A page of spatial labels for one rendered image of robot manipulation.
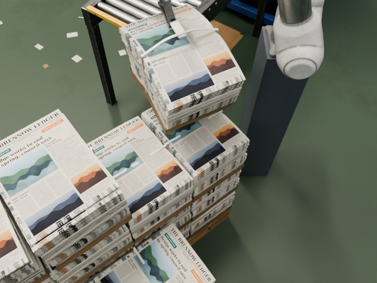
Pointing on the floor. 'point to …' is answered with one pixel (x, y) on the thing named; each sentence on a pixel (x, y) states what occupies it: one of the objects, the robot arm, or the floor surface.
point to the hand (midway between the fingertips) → (182, 17)
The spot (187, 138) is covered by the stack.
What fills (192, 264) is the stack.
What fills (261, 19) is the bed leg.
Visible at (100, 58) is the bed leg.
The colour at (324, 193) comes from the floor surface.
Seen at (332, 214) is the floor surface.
